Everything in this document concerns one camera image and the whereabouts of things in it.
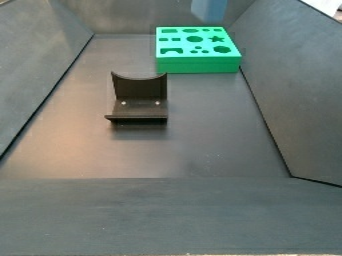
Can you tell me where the black curved stand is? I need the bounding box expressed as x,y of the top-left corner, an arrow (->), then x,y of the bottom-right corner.
104,72 -> 168,122

